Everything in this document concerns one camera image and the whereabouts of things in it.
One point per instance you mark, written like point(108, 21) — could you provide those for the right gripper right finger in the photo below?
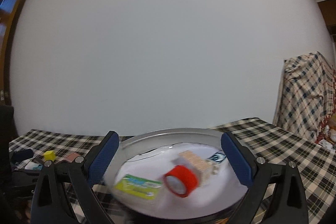
point(288, 203)

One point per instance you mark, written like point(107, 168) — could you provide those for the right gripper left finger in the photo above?
point(50, 201)

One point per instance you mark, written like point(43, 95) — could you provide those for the small yellow cube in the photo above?
point(49, 155)

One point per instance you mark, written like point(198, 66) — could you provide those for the white rectangular paper box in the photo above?
point(202, 168)

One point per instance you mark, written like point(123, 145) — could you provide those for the green white floss packet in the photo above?
point(139, 187)

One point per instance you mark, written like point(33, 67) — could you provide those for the red tape roll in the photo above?
point(181, 181)

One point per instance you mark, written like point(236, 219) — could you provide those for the pink brown case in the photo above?
point(71, 157)

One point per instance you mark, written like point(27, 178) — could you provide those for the black white plaid tablecloth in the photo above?
point(315, 163)

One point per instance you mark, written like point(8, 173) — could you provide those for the white moon toy brick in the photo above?
point(216, 161)

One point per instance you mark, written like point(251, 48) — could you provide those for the plaid covered furniture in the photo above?
point(306, 96)

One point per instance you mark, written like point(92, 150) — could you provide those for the round metal tin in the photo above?
point(151, 156)

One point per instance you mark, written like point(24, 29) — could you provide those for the brown wooden door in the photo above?
point(8, 11)

